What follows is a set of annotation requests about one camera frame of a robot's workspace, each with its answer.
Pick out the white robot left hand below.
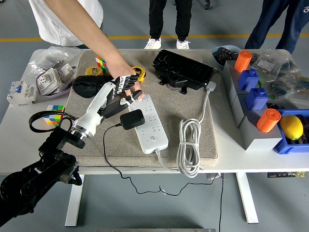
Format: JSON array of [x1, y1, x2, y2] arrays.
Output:
[[73, 73, 143, 132]]

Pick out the person's left hand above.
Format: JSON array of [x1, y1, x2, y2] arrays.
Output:
[[109, 59, 146, 100]]

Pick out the black power adapter with cord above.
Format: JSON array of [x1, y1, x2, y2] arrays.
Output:
[[103, 109, 217, 196]]

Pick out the white power strip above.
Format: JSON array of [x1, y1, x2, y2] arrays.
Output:
[[127, 94, 169, 154]]

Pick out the black fabric pouch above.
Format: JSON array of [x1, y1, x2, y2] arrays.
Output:
[[71, 74, 114, 99]]

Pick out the large colourful puzzle cube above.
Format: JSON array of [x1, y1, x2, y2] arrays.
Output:
[[95, 55, 108, 72]]

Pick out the round yellow tape measure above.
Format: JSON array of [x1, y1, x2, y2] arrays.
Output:
[[85, 65, 103, 77]]

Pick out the purple tray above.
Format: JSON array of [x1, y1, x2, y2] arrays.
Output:
[[35, 70, 73, 98]]

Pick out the small colourful puzzle cube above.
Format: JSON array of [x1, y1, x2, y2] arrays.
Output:
[[46, 104, 66, 126]]

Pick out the person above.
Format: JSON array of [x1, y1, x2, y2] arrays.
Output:
[[28, 0, 104, 47], [144, 0, 195, 50], [244, 0, 309, 55]]

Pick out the black wrapped electronic device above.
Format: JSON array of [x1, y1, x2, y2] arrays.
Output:
[[152, 49, 217, 95]]

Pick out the grey-brown mat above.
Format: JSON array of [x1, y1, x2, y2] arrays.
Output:
[[53, 49, 219, 169]]

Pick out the clear bag of screws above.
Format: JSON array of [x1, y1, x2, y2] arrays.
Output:
[[28, 45, 82, 75]]

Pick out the white circuit breaker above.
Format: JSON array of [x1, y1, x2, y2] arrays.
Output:
[[6, 80, 37, 106]]

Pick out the light blue bowl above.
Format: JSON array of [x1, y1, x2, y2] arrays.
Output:
[[211, 45, 242, 68]]

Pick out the white table leg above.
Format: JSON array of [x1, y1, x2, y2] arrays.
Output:
[[65, 174, 85, 228], [235, 173, 259, 224]]

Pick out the black component packets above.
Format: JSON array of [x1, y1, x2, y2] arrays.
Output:
[[214, 47, 239, 61]]

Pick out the grey holder box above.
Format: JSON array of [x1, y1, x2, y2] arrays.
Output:
[[238, 111, 283, 151], [229, 93, 270, 129], [221, 59, 263, 106]]

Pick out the orange cylinder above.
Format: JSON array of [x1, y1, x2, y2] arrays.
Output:
[[256, 108, 282, 133], [234, 50, 253, 73]]

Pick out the blue plastic block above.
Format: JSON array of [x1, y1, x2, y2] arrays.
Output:
[[245, 87, 269, 111], [238, 69, 260, 91]]

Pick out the grey box under table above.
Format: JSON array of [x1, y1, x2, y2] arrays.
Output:
[[206, 173, 225, 181]]

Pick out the clear bag of components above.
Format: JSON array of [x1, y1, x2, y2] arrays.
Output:
[[263, 70, 309, 109], [251, 49, 302, 80]]

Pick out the yellow lemon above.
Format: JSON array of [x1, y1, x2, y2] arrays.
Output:
[[280, 115, 304, 140]]

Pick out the blue storage bin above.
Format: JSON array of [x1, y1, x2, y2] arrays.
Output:
[[273, 109, 309, 155]]

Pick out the black table control panel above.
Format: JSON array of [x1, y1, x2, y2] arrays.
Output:
[[267, 172, 307, 179]]

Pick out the yellow tape measure with strap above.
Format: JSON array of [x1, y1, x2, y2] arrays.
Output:
[[132, 65, 147, 84]]

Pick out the white wall socket module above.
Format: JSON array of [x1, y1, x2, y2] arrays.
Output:
[[57, 63, 77, 83], [38, 67, 64, 95]]

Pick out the white power strip cord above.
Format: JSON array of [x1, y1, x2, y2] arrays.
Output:
[[154, 81, 217, 179]]

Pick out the thin black cable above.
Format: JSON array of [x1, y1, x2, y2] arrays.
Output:
[[218, 173, 224, 232]]

